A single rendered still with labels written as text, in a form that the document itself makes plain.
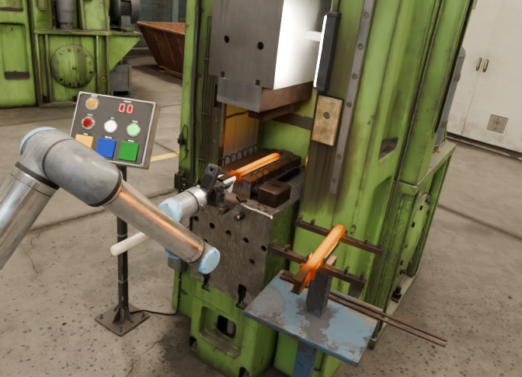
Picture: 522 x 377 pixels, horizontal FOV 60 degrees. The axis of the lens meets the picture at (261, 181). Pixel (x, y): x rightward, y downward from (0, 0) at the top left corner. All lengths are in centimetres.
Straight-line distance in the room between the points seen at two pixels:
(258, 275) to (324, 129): 64
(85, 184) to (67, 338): 152
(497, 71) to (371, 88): 515
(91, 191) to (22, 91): 527
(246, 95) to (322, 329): 86
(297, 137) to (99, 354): 141
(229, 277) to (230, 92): 77
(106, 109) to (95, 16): 448
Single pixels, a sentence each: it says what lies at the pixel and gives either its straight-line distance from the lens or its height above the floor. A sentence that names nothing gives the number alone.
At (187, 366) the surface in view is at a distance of 235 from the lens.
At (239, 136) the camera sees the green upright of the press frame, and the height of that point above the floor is 105.
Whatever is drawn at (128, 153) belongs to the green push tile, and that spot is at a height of 100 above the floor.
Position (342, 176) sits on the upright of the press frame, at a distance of 174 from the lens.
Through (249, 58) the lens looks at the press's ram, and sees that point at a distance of 167.
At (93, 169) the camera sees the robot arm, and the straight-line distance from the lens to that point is 112.
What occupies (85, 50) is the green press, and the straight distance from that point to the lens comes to 642.
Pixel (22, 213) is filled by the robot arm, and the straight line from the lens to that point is 122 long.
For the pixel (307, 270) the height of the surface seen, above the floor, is 99.
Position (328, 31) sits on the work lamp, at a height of 158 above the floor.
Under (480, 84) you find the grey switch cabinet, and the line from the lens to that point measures 678.
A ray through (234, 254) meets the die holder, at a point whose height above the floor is 68.
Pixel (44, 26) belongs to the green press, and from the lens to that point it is 620.
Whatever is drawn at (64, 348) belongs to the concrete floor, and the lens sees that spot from 250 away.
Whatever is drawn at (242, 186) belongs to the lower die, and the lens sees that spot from 180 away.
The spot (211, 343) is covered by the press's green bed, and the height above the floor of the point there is 15.
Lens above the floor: 169
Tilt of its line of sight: 23 degrees down
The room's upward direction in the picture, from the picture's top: 7 degrees clockwise
